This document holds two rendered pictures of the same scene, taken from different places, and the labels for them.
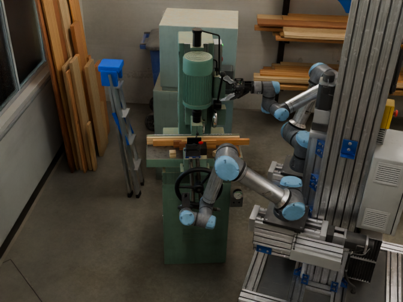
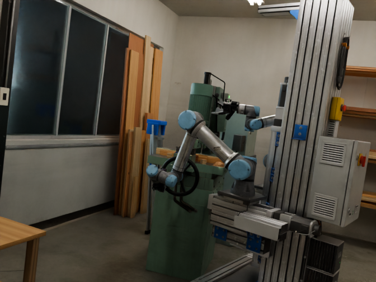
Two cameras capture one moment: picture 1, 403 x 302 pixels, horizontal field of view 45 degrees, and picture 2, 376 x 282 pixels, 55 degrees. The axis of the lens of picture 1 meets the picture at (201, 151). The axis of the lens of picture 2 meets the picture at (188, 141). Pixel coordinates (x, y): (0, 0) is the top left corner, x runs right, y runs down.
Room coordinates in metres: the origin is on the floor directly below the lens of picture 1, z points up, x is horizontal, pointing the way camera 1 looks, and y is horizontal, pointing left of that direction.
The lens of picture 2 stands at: (-0.09, -0.82, 1.24)
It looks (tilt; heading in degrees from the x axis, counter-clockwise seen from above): 4 degrees down; 18
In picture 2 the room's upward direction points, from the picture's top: 8 degrees clockwise
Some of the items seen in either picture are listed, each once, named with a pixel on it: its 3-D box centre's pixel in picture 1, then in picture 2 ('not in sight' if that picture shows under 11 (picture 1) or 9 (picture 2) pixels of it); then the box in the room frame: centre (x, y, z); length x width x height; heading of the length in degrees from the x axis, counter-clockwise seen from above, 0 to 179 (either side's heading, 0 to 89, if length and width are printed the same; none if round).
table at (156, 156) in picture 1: (194, 157); (186, 164); (2.57, 0.05, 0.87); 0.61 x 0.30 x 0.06; 94
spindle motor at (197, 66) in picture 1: (197, 80); (200, 103); (2.68, 0.04, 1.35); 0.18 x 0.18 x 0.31
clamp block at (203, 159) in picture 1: (195, 159); (184, 159); (2.49, 0.04, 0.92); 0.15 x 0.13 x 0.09; 94
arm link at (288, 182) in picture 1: (290, 189); (245, 166); (2.11, -0.49, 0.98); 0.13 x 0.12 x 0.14; 177
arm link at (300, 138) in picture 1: (303, 143); not in sight; (2.59, -0.64, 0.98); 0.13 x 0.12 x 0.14; 24
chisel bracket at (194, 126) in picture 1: (197, 126); (195, 144); (2.70, 0.03, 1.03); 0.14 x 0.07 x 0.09; 4
